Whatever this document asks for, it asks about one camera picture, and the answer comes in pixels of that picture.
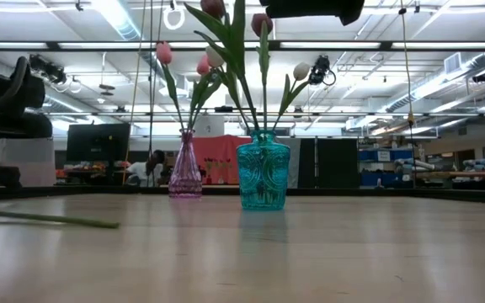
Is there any dark red artificial tulip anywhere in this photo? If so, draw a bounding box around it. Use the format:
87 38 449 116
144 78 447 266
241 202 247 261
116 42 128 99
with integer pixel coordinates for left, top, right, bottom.
250 12 275 132
183 0 260 132

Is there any white artificial tulip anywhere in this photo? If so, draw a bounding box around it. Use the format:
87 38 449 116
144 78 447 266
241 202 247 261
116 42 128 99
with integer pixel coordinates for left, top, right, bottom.
272 61 312 131
205 45 227 85
0 207 120 231

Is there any pink artificial tulip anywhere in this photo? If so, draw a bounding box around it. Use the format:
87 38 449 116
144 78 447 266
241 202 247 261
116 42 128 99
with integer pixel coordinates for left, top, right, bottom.
187 54 222 131
155 40 186 131

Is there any blue glass vase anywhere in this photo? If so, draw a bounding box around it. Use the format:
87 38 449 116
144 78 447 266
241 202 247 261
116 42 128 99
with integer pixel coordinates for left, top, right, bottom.
236 129 292 211

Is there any pink glass vase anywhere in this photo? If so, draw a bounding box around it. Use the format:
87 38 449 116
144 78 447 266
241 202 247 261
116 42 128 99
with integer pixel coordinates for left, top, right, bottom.
168 128 204 199

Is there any black panel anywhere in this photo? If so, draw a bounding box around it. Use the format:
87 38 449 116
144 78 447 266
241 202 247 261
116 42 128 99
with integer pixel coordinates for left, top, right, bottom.
299 137 360 189

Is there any blue storage bin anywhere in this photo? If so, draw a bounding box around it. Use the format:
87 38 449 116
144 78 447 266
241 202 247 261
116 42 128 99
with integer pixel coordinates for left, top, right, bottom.
358 147 414 163

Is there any red cloth partition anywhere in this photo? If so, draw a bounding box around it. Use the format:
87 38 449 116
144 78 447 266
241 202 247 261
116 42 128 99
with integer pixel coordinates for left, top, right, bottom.
191 134 254 186

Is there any wooden workbench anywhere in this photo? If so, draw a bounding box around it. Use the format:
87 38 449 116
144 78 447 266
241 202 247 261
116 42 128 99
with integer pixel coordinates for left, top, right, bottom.
414 170 485 180

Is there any person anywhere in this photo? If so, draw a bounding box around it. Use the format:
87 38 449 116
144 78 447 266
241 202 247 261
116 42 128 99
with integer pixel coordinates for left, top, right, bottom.
124 149 168 189

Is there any black monitor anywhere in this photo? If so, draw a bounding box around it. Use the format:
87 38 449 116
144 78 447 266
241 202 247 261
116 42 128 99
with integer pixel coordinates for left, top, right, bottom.
66 122 131 163

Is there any white cabinet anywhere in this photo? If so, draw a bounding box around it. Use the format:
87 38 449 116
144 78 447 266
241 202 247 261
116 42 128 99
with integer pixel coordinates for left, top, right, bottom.
0 137 56 189

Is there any black overhead camera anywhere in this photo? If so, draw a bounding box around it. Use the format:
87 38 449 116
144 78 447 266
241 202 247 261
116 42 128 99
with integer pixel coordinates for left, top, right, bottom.
308 54 337 88

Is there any hanging yellow cable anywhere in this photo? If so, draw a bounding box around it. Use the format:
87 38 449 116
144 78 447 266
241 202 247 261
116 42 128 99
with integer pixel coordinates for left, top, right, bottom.
397 0 416 189

